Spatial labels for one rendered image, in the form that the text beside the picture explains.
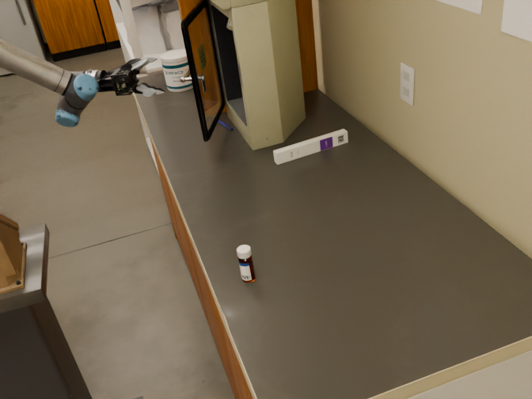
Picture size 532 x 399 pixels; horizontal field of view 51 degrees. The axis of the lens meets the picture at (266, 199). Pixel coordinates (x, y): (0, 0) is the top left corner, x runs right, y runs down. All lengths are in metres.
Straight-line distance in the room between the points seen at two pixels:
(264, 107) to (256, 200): 0.36
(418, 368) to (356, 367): 0.12
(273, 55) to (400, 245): 0.74
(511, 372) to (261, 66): 1.11
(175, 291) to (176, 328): 0.26
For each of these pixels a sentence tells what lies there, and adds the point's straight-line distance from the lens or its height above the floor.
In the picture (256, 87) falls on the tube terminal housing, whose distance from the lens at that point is 1.82.
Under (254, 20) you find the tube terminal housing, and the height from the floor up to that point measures 1.36.
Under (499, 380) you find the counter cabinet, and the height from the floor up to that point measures 0.85.
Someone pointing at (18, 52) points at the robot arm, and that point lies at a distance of 1.84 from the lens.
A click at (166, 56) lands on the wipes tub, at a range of 2.50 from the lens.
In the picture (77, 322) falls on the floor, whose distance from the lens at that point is 2.88.
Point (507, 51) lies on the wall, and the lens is 1.36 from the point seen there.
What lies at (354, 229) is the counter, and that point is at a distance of 1.47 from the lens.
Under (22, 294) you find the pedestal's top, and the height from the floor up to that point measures 0.94.
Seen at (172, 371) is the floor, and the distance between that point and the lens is 2.48.
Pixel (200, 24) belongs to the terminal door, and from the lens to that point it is 1.93.
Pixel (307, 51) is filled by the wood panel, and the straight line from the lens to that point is 2.27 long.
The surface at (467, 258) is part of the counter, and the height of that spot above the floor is 0.94.
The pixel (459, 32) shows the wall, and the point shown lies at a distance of 1.49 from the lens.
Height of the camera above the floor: 1.81
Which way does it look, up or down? 32 degrees down
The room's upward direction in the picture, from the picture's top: 8 degrees counter-clockwise
